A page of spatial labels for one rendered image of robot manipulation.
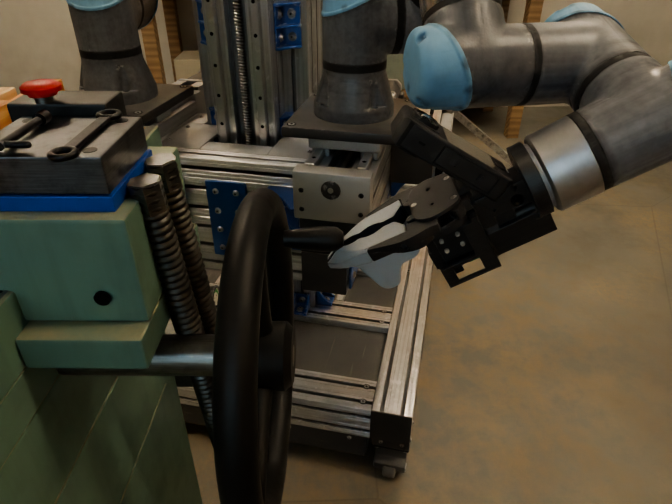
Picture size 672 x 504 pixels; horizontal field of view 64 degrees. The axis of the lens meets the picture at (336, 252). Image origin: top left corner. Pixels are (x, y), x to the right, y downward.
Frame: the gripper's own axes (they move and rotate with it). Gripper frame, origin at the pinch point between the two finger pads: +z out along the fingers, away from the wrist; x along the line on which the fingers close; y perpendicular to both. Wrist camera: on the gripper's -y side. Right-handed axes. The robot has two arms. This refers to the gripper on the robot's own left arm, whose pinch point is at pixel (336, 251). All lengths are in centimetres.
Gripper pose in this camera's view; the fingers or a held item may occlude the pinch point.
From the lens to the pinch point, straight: 53.5
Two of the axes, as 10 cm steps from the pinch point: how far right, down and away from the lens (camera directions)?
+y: 5.1, 7.3, 4.6
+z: -8.6, 4.2, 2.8
